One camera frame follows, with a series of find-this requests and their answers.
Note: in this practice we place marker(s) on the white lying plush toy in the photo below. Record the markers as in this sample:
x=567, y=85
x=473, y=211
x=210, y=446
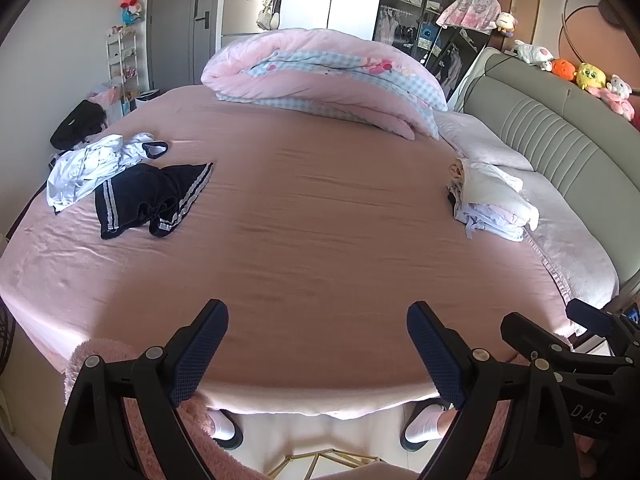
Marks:
x=531, y=53

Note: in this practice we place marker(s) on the pink and white plush toy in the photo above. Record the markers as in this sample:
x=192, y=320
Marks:
x=617, y=96

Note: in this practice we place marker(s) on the black glass-door wardrobe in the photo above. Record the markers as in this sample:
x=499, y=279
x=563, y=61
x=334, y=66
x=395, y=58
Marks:
x=405, y=10

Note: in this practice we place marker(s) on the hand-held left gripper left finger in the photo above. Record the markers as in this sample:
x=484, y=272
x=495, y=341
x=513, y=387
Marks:
x=197, y=352

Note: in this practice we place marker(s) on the round bed with pink sheet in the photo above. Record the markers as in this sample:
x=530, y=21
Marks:
x=325, y=235

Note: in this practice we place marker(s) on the yellow plush toy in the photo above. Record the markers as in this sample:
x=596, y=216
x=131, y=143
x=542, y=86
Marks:
x=591, y=76

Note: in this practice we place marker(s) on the white hanging bag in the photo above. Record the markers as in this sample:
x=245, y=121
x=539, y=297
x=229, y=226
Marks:
x=267, y=15

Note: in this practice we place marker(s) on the grey door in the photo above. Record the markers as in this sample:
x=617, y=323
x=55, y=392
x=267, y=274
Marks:
x=175, y=20

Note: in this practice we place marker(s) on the person's right slippered foot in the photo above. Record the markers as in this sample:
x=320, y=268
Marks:
x=422, y=427

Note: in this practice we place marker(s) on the grey-green padded headboard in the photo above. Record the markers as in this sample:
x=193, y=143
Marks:
x=550, y=110

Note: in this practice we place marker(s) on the grey fridge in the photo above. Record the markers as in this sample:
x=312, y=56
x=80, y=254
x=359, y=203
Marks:
x=240, y=20

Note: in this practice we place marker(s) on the pink checked printed quilt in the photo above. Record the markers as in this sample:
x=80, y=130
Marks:
x=325, y=50

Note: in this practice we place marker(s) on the orange plush toy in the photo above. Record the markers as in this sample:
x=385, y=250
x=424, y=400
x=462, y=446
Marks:
x=564, y=68

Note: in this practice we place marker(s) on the small white and yellow plush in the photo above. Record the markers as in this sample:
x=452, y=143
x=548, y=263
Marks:
x=507, y=21

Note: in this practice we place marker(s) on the red and blue wall plush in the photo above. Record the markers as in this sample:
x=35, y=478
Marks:
x=131, y=10

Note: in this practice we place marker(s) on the pink printed cloth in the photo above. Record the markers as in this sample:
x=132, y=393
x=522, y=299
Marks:
x=470, y=10

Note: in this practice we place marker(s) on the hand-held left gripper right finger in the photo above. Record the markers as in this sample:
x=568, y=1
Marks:
x=435, y=355

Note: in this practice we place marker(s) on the cream folded garment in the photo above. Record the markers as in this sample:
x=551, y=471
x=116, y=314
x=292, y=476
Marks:
x=495, y=185

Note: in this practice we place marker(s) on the person's left slippered foot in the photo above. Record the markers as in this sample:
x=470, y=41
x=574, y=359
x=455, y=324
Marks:
x=225, y=430

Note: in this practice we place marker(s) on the black bag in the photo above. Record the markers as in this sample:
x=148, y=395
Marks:
x=80, y=122

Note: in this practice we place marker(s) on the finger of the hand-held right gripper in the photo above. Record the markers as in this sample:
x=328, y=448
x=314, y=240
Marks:
x=520, y=330
x=590, y=317

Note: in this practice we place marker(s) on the navy pants with white stripes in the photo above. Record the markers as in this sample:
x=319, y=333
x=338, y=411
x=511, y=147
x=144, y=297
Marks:
x=130, y=195

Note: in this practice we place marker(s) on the white shirt with navy cuffs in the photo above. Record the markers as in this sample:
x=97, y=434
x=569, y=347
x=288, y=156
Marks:
x=85, y=170

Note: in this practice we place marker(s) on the person's slippered foot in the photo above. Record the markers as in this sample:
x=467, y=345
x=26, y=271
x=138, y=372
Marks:
x=225, y=430
x=422, y=427

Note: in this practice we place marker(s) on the white storage rack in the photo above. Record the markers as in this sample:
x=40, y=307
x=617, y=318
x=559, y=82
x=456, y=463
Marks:
x=120, y=55

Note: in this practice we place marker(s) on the pink fluffy robe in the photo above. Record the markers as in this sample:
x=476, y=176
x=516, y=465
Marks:
x=107, y=345

